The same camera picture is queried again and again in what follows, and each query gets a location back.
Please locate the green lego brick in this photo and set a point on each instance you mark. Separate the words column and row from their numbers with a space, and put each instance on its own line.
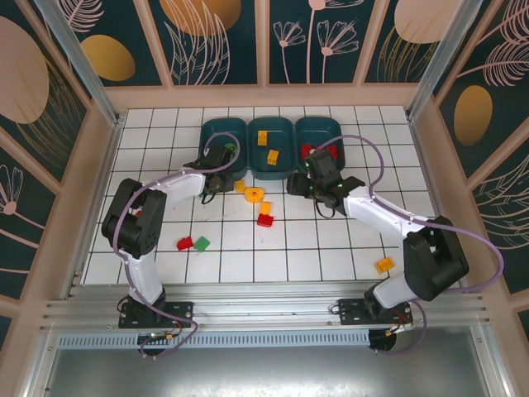
column 202, row 244
column 230, row 146

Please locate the yellow tall lego brick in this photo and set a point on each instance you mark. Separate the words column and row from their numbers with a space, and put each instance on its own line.
column 262, row 138

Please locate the yellow square lego brick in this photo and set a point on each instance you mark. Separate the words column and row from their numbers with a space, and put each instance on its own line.
column 273, row 156

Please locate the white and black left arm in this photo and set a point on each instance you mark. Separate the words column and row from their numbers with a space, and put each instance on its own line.
column 136, row 231

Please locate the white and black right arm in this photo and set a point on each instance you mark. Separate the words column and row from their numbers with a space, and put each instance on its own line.
column 430, row 260

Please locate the teal plastic bin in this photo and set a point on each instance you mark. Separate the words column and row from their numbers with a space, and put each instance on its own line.
column 215, row 132
column 281, row 132
column 318, row 130

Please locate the small yellow lego brick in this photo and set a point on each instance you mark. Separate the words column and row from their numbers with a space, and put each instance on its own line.
column 239, row 186

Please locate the yellow round flame-print lego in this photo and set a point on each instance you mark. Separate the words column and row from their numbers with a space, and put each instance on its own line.
column 253, row 194

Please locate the yellow flat lego brick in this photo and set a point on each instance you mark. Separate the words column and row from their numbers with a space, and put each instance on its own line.
column 384, row 264

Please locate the grey metal sheet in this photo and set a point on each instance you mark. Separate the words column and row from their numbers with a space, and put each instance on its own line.
column 264, row 372

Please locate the floral wall panel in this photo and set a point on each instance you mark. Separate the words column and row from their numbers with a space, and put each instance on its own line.
column 20, row 215
column 120, row 45
column 322, row 41
column 405, row 41
column 206, row 41
column 504, row 223
column 33, row 95
column 487, row 82

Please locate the aluminium rail frame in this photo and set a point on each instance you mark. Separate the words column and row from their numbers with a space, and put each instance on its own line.
column 264, row 308

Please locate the aluminium frame post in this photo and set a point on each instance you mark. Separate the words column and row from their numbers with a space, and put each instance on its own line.
column 438, row 58
column 78, row 62

